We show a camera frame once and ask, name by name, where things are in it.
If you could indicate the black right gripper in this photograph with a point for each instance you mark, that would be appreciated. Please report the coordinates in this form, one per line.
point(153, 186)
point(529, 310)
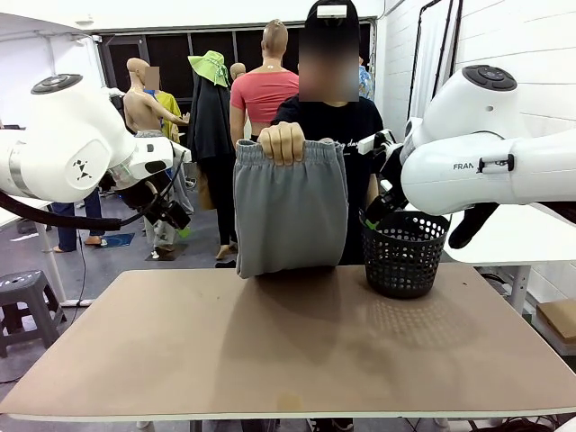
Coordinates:
point(388, 164)

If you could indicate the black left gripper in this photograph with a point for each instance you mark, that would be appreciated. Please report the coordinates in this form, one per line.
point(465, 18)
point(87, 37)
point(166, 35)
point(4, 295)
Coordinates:
point(168, 213)

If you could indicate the grey training pants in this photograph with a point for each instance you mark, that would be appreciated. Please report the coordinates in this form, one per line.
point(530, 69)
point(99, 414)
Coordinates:
point(288, 216)

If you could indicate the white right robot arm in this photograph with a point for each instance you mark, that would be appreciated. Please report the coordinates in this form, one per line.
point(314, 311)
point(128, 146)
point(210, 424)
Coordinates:
point(472, 135)

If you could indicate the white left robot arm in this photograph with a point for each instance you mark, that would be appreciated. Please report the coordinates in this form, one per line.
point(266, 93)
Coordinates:
point(58, 135)

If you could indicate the tan mannequin in grey pants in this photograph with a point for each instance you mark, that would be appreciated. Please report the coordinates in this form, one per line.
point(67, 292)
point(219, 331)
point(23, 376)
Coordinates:
point(137, 108)

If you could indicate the person's right hand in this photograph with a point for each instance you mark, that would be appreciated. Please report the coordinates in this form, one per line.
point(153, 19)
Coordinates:
point(281, 141)

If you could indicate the dark grey perforated basket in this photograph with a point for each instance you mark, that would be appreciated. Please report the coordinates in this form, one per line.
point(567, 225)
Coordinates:
point(405, 288)

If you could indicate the person in black t-shirt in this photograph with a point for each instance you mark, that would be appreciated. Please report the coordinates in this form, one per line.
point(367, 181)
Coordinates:
point(360, 121)

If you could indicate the mannequin with green hat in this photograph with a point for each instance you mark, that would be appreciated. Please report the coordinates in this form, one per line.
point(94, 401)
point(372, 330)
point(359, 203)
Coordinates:
point(209, 126)

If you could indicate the person in blue jeans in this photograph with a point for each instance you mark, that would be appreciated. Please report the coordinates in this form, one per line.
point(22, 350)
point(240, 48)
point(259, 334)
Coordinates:
point(65, 237)

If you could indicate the black backdrop stand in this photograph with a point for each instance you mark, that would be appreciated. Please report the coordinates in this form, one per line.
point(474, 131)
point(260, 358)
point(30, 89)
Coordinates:
point(412, 90)

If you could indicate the person in yellow shirt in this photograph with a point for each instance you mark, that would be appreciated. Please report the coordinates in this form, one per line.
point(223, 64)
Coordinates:
point(168, 110)

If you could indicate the blue patterned shirt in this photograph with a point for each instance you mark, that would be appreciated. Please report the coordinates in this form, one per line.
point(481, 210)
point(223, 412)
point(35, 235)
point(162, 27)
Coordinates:
point(366, 83)

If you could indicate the white side table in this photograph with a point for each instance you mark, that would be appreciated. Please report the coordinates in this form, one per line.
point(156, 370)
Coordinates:
point(52, 261)

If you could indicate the white robot mounting table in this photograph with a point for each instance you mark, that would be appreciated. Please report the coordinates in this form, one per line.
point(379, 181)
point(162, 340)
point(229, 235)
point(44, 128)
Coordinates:
point(517, 238)

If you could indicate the red crop top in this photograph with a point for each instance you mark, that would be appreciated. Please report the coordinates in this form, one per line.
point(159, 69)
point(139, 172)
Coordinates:
point(261, 90)

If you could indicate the white backdrop cloth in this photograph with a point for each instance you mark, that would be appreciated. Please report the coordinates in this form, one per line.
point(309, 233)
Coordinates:
point(443, 49)

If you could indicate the grey plastic stool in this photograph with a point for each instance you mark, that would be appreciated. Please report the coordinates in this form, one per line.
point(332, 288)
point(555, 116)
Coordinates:
point(22, 281)

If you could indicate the small bald mannequin head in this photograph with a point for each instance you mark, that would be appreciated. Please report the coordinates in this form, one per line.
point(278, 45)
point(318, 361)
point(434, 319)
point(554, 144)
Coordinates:
point(237, 72)

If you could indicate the green bucket hat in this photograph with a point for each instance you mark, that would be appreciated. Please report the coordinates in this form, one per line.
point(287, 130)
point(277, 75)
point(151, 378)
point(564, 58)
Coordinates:
point(209, 65)

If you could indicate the black cap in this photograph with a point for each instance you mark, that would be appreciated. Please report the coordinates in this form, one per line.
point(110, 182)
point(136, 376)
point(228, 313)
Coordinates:
point(333, 31)

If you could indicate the mannequin with mohawk hair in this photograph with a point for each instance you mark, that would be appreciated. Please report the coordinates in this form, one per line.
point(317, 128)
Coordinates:
point(274, 42)

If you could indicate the brown cardboard box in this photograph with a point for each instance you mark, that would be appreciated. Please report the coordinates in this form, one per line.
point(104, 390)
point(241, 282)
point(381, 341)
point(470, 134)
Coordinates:
point(560, 320)

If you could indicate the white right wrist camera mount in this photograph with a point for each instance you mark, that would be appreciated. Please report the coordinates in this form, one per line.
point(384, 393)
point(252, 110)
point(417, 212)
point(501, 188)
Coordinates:
point(375, 141)

